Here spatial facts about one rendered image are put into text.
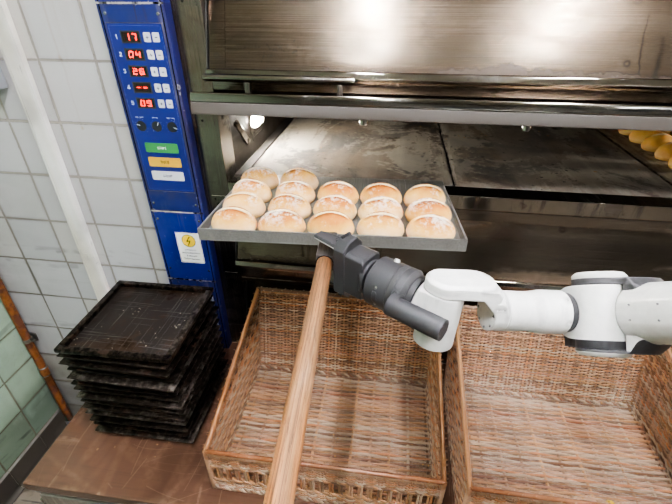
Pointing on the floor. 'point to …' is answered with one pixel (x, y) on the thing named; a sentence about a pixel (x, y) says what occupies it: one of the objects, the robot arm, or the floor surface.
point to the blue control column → (139, 14)
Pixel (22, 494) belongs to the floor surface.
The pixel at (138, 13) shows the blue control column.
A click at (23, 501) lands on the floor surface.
